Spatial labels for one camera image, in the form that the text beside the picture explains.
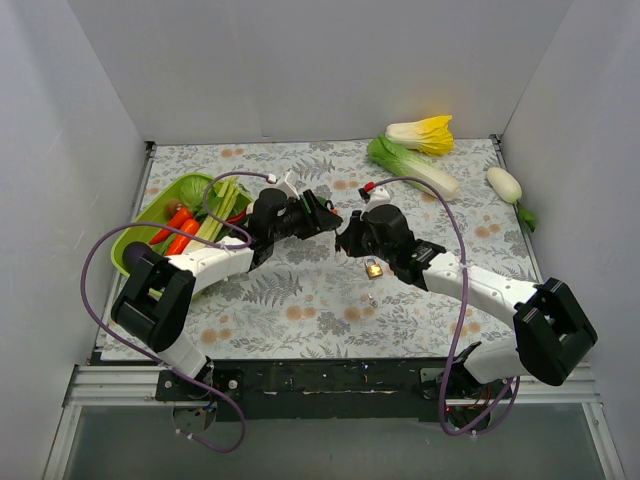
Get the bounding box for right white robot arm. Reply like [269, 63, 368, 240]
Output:
[337, 204, 598, 398]

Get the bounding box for white radish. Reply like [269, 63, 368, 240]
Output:
[486, 167, 537, 233]

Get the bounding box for purple cable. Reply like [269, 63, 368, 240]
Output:
[358, 175, 521, 437]
[80, 170, 281, 454]

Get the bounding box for purple eggplant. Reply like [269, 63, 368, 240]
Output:
[122, 241, 154, 274]

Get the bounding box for floral table mat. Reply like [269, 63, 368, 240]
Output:
[143, 139, 539, 359]

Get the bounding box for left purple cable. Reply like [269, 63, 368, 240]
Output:
[80, 170, 281, 454]

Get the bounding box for red chili pepper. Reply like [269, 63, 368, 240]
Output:
[227, 209, 247, 225]

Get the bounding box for green celery stalks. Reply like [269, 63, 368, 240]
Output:
[195, 177, 238, 242]

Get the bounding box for orange carrot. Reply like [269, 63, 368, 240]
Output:
[165, 219, 200, 256]
[149, 207, 193, 245]

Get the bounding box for brown kiwi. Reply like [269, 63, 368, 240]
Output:
[164, 198, 183, 220]

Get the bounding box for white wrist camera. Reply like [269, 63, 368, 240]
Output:
[275, 170, 300, 200]
[365, 187, 391, 212]

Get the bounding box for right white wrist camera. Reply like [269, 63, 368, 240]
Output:
[365, 187, 391, 212]

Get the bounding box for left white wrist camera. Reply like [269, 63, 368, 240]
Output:
[275, 170, 300, 200]

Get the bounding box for orange black padlock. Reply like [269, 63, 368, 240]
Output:
[325, 200, 339, 215]

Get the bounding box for yellow napa cabbage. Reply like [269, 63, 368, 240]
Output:
[385, 115, 454, 156]

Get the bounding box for green napa cabbage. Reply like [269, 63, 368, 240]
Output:
[367, 135, 460, 201]

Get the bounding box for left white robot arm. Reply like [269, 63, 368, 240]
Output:
[111, 188, 342, 400]

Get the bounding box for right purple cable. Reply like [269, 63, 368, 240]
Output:
[358, 175, 521, 437]

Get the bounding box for brass padlock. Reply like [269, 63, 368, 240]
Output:
[364, 258, 384, 279]

